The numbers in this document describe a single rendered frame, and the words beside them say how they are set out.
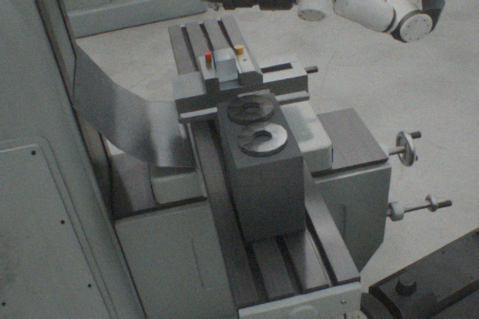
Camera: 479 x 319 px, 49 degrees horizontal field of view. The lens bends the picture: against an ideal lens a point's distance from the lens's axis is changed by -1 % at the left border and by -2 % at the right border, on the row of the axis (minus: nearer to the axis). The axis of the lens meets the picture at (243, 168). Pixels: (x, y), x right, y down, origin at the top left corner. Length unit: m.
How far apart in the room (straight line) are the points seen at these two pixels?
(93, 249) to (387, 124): 1.93
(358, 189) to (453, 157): 1.29
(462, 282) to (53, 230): 1.03
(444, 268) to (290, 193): 0.62
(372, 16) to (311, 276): 0.64
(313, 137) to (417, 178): 1.24
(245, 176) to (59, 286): 0.77
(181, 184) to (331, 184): 0.42
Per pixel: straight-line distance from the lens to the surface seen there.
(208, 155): 1.26
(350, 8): 1.29
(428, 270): 1.48
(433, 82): 3.38
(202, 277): 1.68
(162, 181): 1.40
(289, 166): 0.94
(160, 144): 1.42
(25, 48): 1.16
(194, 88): 1.39
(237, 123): 1.02
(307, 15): 1.24
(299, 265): 1.00
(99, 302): 1.60
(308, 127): 1.51
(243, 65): 1.37
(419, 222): 2.43
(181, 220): 1.48
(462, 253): 1.54
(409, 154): 1.72
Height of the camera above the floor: 1.71
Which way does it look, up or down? 39 degrees down
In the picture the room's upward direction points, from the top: 7 degrees counter-clockwise
